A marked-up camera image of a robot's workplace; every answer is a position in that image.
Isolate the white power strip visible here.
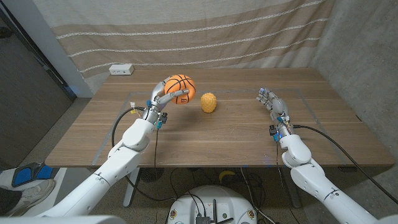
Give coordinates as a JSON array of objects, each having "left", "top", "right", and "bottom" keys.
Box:
[{"left": 108, "top": 63, "right": 135, "bottom": 76}]

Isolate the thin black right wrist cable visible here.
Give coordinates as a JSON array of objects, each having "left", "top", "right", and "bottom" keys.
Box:
[{"left": 275, "top": 141, "right": 285, "bottom": 189}]

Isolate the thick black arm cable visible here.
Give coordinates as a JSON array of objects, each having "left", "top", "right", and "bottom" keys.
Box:
[
  {"left": 292, "top": 124, "right": 398, "bottom": 205},
  {"left": 111, "top": 106, "right": 175, "bottom": 202}
]

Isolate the yellow bumpy squeeze ball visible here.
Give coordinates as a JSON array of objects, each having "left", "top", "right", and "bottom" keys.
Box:
[{"left": 200, "top": 92, "right": 218, "bottom": 114}]

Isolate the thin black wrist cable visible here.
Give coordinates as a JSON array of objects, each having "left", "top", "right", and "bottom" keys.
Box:
[
  {"left": 275, "top": 141, "right": 285, "bottom": 189},
  {"left": 152, "top": 127, "right": 160, "bottom": 187}
]

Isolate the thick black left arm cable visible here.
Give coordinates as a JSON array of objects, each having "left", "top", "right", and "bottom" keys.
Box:
[{"left": 111, "top": 106, "right": 175, "bottom": 202}]

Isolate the dark wooden door panel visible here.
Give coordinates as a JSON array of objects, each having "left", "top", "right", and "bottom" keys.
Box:
[{"left": 0, "top": 9, "right": 77, "bottom": 170}]

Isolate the beige striped fabric backdrop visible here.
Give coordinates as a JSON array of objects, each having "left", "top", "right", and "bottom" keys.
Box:
[{"left": 32, "top": 0, "right": 336, "bottom": 80}]

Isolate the white sneaker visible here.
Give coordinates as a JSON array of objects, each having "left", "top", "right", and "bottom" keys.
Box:
[{"left": 2, "top": 179, "right": 57, "bottom": 217}]

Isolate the round black floor fan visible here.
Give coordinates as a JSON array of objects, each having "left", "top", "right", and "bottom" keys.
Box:
[{"left": 139, "top": 167, "right": 165, "bottom": 183}]

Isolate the white table leg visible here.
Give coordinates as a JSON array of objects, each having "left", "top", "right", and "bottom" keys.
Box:
[{"left": 123, "top": 167, "right": 141, "bottom": 208}]

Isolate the grey floor cable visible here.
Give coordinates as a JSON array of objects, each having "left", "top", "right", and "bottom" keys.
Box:
[{"left": 239, "top": 167, "right": 276, "bottom": 224}]

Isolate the white robot torso base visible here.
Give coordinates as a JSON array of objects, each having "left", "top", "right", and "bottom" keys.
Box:
[{"left": 167, "top": 185, "right": 258, "bottom": 224}]

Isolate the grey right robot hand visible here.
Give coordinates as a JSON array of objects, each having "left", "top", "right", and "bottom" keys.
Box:
[{"left": 256, "top": 87, "right": 294, "bottom": 135}]

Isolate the thin black left wrist cable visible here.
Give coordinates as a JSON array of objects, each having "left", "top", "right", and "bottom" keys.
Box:
[{"left": 152, "top": 127, "right": 160, "bottom": 187}]

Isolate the orange toy basketball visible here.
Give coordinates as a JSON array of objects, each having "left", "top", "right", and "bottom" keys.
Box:
[{"left": 164, "top": 74, "right": 197, "bottom": 105}]

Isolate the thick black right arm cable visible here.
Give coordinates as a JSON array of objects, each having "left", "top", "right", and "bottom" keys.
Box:
[{"left": 292, "top": 124, "right": 398, "bottom": 205}]

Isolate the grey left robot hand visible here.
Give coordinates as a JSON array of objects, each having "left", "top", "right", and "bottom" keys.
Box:
[{"left": 142, "top": 75, "right": 190, "bottom": 125}]

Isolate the yellow curved floor object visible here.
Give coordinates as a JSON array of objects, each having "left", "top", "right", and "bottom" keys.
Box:
[{"left": 218, "top": 170, "right": 236, "bottom": 184}]

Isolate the grey table leg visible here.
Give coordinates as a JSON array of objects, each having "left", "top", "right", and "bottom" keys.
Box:
[{"left": 280, "top": 166, "right": 303, "bottom": 208}]

